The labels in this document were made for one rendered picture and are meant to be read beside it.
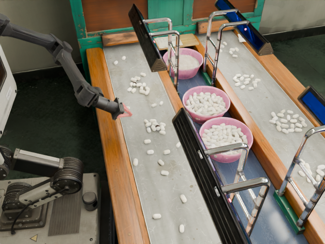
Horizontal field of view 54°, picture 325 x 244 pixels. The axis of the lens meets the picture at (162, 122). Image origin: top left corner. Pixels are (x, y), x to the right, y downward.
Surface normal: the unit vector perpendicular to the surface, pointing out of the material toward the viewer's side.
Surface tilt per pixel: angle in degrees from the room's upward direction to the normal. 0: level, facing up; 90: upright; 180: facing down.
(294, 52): 0
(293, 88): 0
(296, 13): 90
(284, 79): 0
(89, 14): 90
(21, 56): 90
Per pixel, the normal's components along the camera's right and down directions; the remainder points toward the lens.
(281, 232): 0.00, -0.72
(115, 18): 0.25, 0.67
